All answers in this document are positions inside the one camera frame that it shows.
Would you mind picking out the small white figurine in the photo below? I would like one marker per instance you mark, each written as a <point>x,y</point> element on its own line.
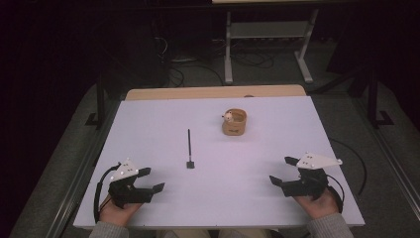
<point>228,116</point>

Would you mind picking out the wooden pen holder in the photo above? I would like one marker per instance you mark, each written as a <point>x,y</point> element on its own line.
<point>234,127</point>

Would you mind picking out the person's left hand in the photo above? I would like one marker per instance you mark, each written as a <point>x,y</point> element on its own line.
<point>117,214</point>

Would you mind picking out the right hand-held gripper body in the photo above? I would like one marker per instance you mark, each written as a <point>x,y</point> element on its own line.
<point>312,183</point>

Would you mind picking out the white power strip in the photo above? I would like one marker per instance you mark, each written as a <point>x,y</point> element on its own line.
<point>183,60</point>

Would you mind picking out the person's right hand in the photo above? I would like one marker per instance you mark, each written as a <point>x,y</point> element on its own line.
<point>318,206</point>

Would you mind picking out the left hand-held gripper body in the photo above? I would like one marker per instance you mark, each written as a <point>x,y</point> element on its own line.
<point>124,193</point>

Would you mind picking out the black pen with square end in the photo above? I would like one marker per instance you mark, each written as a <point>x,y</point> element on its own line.
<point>189,148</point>

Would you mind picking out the black metal stand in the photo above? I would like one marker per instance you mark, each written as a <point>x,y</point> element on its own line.
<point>99,105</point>
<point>374,99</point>

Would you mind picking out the white metal desk frame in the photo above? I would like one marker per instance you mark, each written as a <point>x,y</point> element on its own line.
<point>267,30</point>

